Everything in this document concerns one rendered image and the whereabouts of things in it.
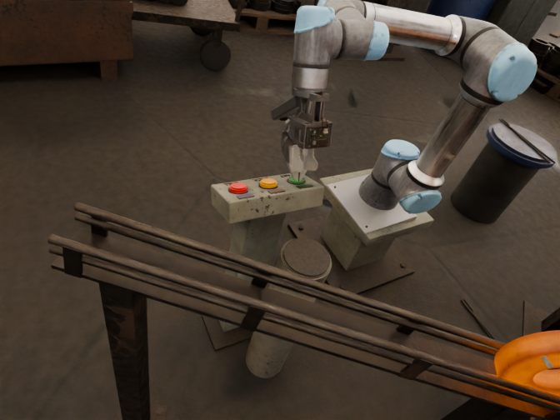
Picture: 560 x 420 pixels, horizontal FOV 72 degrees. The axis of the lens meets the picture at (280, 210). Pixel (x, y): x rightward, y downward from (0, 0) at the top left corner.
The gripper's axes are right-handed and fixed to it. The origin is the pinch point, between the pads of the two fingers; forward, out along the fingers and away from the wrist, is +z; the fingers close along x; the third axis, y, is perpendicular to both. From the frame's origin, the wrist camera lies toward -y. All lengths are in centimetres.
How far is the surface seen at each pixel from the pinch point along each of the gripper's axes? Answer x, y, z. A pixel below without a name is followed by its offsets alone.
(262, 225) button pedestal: -8.7, 0.0, 11.8
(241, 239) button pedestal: -12.4, -3.8, 16.9
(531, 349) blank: 4, 56, 6
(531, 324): 105, 19, 71
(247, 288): -26.4, 29.6, 4.3
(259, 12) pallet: 110, -244, -39
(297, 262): -6.5, 13.4, 15.0
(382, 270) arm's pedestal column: 57, -20, 56
